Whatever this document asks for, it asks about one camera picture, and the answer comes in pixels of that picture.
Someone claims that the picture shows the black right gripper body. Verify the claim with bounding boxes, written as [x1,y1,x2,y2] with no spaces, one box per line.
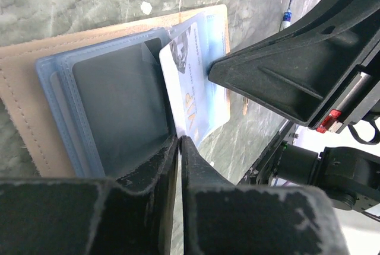
[308,0,380,146]

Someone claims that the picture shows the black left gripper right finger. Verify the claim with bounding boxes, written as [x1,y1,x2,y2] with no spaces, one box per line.
[180,136,349,254]

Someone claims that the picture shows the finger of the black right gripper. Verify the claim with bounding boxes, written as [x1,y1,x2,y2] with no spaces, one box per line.
[278,0,380,36]
[208,25,361,127]

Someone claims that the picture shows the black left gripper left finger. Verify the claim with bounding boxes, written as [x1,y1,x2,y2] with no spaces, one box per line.
[1,136,178,254]

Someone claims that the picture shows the silver VIP card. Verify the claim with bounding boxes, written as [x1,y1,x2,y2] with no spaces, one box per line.
[159,22,230,145]

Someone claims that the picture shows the beige leather card holder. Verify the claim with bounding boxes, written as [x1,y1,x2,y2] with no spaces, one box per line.
[1,4,228,178]

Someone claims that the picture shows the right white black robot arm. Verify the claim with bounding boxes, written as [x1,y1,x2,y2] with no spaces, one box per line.
[208,0,379,215]

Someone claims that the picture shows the white blue pen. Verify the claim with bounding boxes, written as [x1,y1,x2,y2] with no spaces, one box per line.
[279,0,292,31]

